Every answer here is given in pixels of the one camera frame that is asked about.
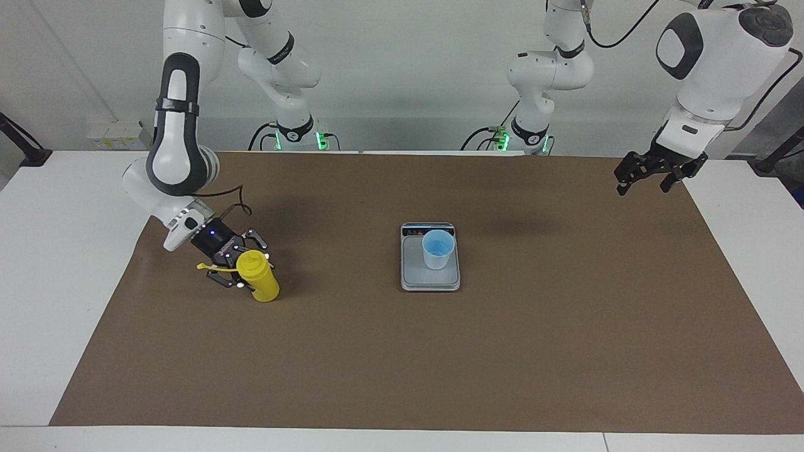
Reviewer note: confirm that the black clamp stand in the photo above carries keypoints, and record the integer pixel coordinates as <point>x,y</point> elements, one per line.
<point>34,156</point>
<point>766,165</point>

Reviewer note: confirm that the white wall socket box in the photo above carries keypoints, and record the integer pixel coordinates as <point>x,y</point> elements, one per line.
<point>116,135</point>

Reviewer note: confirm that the light blue plastic cup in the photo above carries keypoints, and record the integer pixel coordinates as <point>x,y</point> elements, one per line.
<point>438,257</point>

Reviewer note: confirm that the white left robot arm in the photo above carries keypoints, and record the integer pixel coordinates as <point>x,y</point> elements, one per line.
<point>716,69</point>

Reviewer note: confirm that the yellow squeeze bottle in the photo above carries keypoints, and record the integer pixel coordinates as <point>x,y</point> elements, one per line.
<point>264,282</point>

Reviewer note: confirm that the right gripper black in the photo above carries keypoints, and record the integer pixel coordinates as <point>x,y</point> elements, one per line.
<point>215,240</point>

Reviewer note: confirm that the silver digital kitchen scale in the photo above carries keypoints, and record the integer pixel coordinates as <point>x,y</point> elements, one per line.
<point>414,276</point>

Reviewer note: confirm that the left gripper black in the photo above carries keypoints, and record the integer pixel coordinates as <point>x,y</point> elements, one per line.
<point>672,157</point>

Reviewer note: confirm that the brown table mat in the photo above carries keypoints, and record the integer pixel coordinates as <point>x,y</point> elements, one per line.
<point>402,364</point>

